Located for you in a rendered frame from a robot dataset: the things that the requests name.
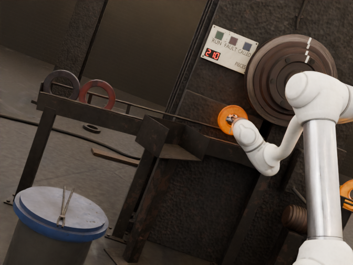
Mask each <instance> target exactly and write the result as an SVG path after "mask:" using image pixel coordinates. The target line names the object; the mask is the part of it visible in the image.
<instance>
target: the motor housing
mask: <svg viewBox="0 0 353 265"><path fill-rule="evenodd" d="M282 223H283V227H282V229H281V231H280V233H279V236H278V238H277V240H276V242H275V244H274V247H273V249H272V251H271V254H270V255H269V258H268V260H267V262H266V265H290V263H291V261H292V258H293V256H294V254H295V252H296V250H297V248H298V245H299V243H300V241H301V239H302V237H303V236H302V235H301V233H302V234H304V235H307V210H306V208H303V207H300V206H297V205H293V204H290V205H289V206H287V207H286V208H285V209H284V211H283V214H282Z"/></svg>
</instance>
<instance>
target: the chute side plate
mask: <svg viewBox="0 0 353 265"><path fill-rule="evenodd" d="M45 106H47V107H50V108H52V109H55V110H56V112H55V115H58V116H63V117H66V118H70V119H74V120H78V121H82V122H85V123H89V124H92V125H96V126H100V127H104V128H108V129H112V130H115V131H119V132H122V133H126V134H130V135H134V136H137V134H138V131H139V128H140V126H141V123H142V120H137V119H134V118H130V117H126V116H123V115H118V114H115V113H111V112H108V111H104V110H101V109H97V108H93V107H89V106H85V105H82V104H78V103H74V102H71V101H67V100H63V99H60V98H56V97H52V96H48V95H44V94H41V93H40V94H39V98H38V103H37V107H36V109H37V110H40V111H44V108H45ZM205 155H209V156H213V157H216V158H221V159H225V160H228V161H232V162H236V163H239V164H243V165H246V166H248V167H251V168H254V169H256V168H255V167H254V166H253V164H252V163H251V161H250V160H249V158H248V156H247V154H246V152H245V151H244V150H243V148H242V147H238V146H234V145H230V144H226V143H223V142H220V141H216V140H212V139H211V141H210V143H209V146H208V148H207V150H206V153H205Z"/></svg>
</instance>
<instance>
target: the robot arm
mask: <svg viewBox="0 0 353 265"><path fill-rule="evenodd" d="M285 96H286V99H287V101H288V103H289V104H290V105H291V106H292V108H293V110H294V112H295V116H294V117H293V118H292V119H291V121H290V123H289V125H288V128H287V130H286V133H285V136H284V138H283V141H282V143H281V145H280V147H277V146H276V145H274V144H270V143H268V142H265V141H264V139H263V138H262V136H261V135H260V133H259V131H258V129H257V128H256V127H255V126H254V124H253V123H252V122H250V121H248V120H247V119H246V118H243V117H237V116H236V115H235V114H233V115H229V116H227V118H226V120H225V121H228V122H229V121H230V123H231V124H232V131H233V135H234V137H235V139H236V141H237V142H238V144H239V145H240V146H241V147H242V148H243V150H244V151H245V152H246V154H247V156H248V158H249V160H250V161H251V163H252V164H253V166H254V167H255V168H256V169H257V170H258V171H259V172H260V173H261V174H263V175H265V176H273V175H275V174H276V173H277V172H278V171H279V162H280V161H281V160H283V159H285V158H286V157H288V156H289V155H290V153H291V152H292V150H293V149H294V147H295V145H296V143H297V141H298V139H299V137H300V135H301V133H302V131H303V137H304V162H305V186H306V210H307V235H308V240H307V241H305V242H304V243H303V244H302V245H301V247H300V248H299V253H298V256H297V259H296V261H295V262H294V263H293V265H353V251H352V249H351V247H350V246H349V245H347V244H346V243H345V242H344V241H343V237H342V221H341V206H340V191H339V176H338V160H337V145H336V130H335V125H336V124H343V123H348V122H351V121H353V87H352V86H349V85H347V84H344V83H342V82H340V81H339V80H337V79H335V78H333V77H331V76H328V75H326V74H323V73H319V72H312V71H306V72H303V73H298V74H295V75H293V76H292V77H291V78H290V79H289V81H288V82H287V84H286V88H285Z"/></svg>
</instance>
